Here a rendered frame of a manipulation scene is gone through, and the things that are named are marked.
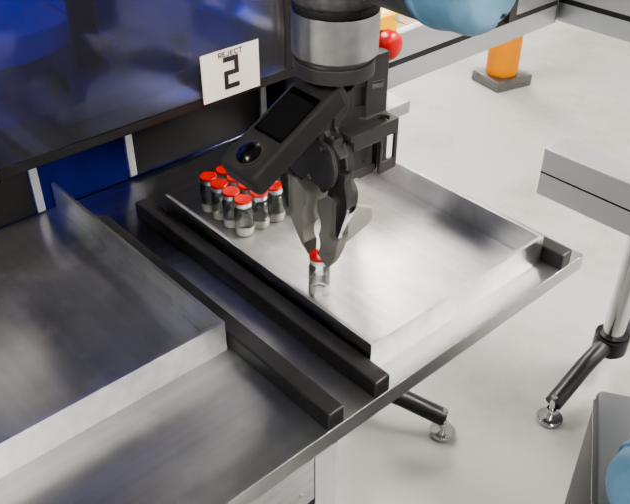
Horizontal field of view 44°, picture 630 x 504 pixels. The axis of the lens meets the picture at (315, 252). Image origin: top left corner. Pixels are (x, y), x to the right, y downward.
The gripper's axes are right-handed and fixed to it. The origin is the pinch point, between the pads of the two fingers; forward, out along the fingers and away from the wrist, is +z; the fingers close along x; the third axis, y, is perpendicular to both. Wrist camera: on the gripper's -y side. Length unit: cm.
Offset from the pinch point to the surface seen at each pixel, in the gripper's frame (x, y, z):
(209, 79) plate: 25.3, 6.0, -8.3
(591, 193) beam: 22, 101, 44
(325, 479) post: 25, 25, 81
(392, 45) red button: 21.9, 33.5, -6.4
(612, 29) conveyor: 24, 98, 8
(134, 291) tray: 12.7, -13.8, 5.4
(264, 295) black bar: 1.4, -5.5, 3.5
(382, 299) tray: -5.4, 4.5, 5.2
